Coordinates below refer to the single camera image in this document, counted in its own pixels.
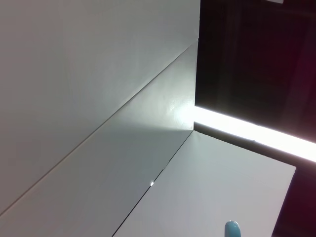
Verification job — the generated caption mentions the blue capped scissors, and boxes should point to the blue capped scissors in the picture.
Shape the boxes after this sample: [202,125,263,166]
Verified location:
[224,220,241,237]

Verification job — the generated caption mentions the bright ceiling light strip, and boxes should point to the bright ceiling light strip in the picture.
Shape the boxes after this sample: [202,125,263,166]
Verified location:
[193,105,316,164]

